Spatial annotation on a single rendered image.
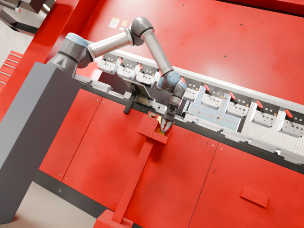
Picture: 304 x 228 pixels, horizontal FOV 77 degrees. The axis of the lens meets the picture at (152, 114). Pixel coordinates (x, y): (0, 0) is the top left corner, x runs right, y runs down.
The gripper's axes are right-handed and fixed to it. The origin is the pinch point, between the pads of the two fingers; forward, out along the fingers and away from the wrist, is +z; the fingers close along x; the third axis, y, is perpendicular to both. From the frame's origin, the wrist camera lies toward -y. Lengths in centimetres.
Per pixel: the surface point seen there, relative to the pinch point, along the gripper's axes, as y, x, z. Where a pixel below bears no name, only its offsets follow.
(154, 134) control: -6.7, 3.9, 3.7
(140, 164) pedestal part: -3.5, 4.6, 24.8
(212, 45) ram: 33, -10, -85
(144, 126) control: -6.6, 11.5, 1.7
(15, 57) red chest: 68, 191, -15
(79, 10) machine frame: 34, 118, -76
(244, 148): 10, -55, -11
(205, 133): 13.7, -27.7, -10.8
